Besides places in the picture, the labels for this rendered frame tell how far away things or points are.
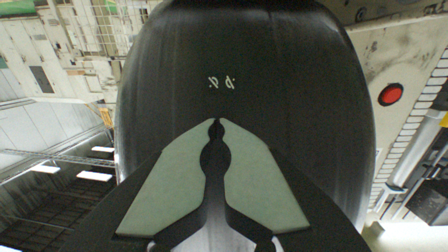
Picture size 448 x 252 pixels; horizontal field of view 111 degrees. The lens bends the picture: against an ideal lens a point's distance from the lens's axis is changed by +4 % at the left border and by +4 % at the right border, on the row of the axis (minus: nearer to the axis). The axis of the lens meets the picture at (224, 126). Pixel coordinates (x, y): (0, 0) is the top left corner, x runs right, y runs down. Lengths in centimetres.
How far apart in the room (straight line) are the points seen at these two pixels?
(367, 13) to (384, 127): 23
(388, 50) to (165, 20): 36
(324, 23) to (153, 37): 18
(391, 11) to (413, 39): 10
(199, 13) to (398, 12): 26
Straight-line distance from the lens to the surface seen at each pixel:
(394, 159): 57
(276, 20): 20
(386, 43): 40
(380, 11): 36
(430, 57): 47
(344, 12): 43
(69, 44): 91
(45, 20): 513
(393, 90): 43
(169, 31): 19
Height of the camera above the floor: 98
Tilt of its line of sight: 25 degrees up
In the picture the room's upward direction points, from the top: 179 degrees clockwise
